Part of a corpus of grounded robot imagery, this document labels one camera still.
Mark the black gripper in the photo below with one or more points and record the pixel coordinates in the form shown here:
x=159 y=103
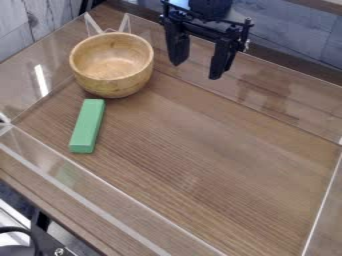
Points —
x=215 y=16

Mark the green rectangular stick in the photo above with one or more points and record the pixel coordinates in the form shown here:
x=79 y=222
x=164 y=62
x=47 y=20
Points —
x=87 y=126

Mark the wooden bowl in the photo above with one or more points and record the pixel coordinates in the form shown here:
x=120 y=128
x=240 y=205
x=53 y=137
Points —
x=112 y=64

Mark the clear acrylic tray walls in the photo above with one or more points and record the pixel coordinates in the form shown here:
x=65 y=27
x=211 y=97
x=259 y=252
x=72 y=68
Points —
x=210 y=167

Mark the black table leg bracket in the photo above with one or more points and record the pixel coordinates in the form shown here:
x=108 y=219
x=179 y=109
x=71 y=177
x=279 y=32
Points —
x=49 y=246

